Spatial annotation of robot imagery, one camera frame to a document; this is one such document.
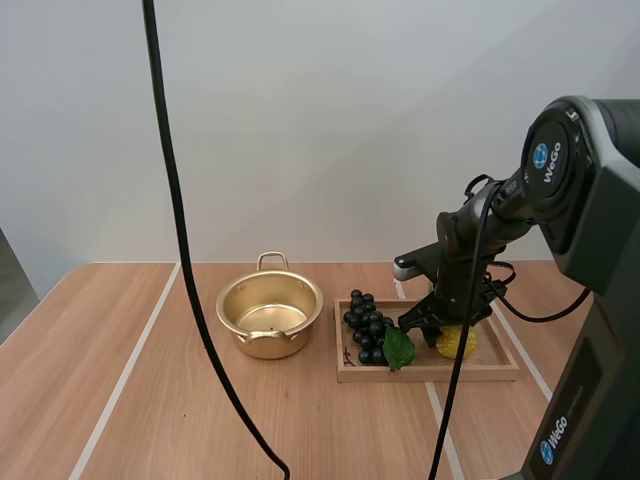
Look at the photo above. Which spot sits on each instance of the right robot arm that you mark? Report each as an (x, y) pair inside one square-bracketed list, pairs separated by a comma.
[(600, 210)]

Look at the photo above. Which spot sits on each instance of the grey partition panel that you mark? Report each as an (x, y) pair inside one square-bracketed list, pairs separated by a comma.
[(12, 290)]

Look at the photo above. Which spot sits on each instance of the bunch of dark toy grapes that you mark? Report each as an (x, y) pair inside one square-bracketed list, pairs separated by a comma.
[(370, 320)]

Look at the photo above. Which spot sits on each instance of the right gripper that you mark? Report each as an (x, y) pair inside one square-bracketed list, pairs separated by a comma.
[(452, 300)]

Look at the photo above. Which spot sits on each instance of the yellow toy pineapple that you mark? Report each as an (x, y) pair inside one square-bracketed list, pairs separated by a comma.
[(447, 345)]

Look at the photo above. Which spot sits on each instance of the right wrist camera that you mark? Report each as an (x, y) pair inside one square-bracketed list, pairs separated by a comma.
[(407, 270)]

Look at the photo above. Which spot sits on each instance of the shallow wooden tray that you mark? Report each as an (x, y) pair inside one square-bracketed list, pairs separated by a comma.
[(480, 372)]

